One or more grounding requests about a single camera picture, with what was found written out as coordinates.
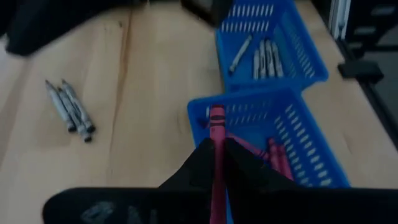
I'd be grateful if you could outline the silver aluminium rail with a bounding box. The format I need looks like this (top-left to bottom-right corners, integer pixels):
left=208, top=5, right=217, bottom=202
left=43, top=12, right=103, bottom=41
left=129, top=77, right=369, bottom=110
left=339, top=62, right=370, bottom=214
left=328, top=0, right=351, bottom=40

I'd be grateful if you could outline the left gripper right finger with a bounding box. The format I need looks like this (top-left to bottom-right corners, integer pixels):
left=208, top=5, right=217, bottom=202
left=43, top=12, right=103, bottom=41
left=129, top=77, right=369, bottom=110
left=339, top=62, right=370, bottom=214
left=224, top=138, right=301, bottom=189

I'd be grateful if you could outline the grey crayon black tip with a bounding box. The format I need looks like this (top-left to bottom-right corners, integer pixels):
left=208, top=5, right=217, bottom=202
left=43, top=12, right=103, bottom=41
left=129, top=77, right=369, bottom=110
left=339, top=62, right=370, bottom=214
left=272, top=42, right=284, bottom=78
left=228, top=34, right=253, bottom=75
left=259, top=39, right=268, bottom=78
left=45, top=80, right=77, bottom=133
left=266, top=39, right=276, bottom=78
left=61, top=79, right=96, bottom=134
left=57, top=87, right=93, bottom=143

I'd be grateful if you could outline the magenta crayon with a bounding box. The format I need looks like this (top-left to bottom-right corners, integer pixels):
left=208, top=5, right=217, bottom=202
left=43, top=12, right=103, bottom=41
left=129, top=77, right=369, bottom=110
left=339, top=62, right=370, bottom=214
left=228, top=132, right=270, bottom=161
left=267, top=138, right=280, bottom=175
left=278, top=144, right=295, bottom=181
left=208, top=104, right=228, bottom=224

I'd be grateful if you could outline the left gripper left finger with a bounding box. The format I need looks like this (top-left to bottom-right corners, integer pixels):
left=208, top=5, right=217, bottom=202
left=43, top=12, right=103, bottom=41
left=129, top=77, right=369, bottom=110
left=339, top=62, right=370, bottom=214
left=159, top=138, right=216, bottom=189

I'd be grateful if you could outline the blue plastic basket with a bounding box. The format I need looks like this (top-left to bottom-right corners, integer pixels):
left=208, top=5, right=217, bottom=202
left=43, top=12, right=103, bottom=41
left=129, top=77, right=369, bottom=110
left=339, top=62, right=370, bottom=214
left=186, top=86, right=351, bottom=224
left=215, top=0, right=330, bottom=93

